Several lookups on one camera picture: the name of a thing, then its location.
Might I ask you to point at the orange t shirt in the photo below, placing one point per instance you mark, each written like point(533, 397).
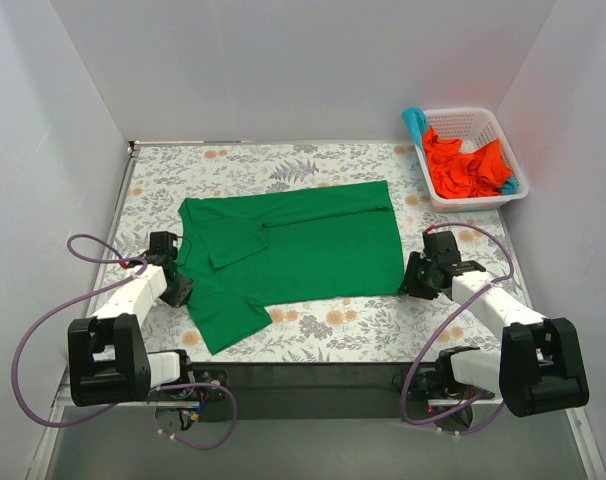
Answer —
point(458, 175)

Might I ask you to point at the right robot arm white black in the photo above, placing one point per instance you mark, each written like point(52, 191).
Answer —
point(539, 367)

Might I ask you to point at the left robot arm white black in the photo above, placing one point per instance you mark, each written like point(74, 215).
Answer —
point(108, 360)

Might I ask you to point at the light blue t shirt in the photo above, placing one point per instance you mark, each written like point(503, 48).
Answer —
point(416, 124)

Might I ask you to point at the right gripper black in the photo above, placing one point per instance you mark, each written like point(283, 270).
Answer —
point(416, 278)

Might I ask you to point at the green t shirt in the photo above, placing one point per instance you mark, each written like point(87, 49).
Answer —
point(244, 254)

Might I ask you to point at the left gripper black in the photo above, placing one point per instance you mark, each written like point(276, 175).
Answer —
point(180, 288)

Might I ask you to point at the white plastic basket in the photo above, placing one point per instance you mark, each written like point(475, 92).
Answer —
point(476, 127)

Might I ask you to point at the floral table mat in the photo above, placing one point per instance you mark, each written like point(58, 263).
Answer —
point(362, 329)

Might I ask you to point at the aluminium frame rail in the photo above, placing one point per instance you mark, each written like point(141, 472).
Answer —
point(166, 328)

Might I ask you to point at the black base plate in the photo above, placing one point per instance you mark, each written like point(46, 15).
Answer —
point(293, 391)

